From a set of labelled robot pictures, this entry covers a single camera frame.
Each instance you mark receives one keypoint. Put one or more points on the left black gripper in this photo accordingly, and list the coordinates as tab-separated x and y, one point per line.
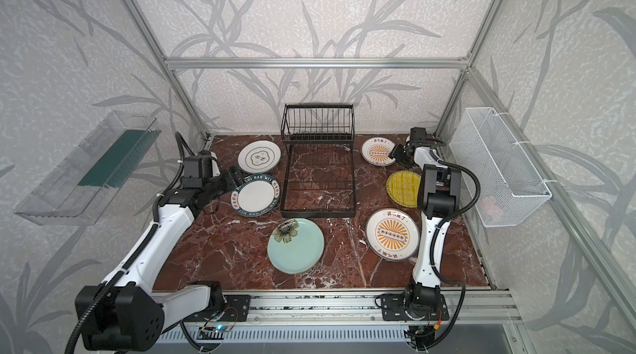
230	182

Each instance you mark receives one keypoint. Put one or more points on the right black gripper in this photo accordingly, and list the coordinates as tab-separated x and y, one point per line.
396	153

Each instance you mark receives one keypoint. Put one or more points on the small white orange sunburst plate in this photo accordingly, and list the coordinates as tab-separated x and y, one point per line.
377	150

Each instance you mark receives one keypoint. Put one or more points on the yellow green woven plate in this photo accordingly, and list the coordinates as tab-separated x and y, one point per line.
402	187

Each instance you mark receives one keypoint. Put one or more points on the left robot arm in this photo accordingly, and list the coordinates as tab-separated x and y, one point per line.
122	313

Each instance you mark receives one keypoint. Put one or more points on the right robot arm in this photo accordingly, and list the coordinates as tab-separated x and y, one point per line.
446	191

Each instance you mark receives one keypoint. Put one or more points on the white plate green lettered rim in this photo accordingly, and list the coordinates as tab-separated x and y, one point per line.
258	195

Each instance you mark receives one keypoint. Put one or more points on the white plate grey flower outline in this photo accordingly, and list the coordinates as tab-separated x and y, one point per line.
259	157

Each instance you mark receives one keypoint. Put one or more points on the large white orange sunburst plate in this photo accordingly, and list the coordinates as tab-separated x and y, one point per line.
392	235

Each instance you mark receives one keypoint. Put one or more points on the pink object in basket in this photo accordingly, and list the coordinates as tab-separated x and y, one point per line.
491	208

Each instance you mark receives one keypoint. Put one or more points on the mint green flower plate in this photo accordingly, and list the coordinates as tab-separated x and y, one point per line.
295	246

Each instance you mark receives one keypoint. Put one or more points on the black wire dish rack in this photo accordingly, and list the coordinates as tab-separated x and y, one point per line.
320	173

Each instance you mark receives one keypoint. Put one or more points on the white wire mesh basket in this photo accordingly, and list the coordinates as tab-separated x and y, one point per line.
484	144

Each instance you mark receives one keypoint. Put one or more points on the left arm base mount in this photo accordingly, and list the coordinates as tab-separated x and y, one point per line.
233	310

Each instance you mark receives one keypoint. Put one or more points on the clear plastic wall bin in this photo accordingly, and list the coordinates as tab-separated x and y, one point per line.
80	189

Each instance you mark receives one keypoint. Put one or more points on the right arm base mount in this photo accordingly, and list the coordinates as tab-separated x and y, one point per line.
397	307

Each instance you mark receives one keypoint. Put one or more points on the aluminium front rail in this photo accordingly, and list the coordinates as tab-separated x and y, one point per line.
364	307

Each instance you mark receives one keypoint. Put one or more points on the aluminium cage frame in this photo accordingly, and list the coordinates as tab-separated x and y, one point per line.
615	282

